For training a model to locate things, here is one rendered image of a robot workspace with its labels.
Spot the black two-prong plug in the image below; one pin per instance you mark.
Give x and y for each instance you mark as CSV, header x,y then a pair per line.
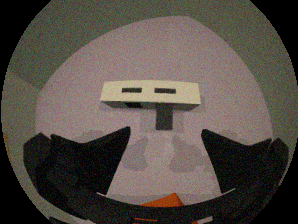
x,y
164,117

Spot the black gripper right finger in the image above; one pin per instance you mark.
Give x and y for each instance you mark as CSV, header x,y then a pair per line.
x,y
229,158

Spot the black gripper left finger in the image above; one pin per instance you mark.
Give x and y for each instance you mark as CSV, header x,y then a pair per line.
x,y
98,158

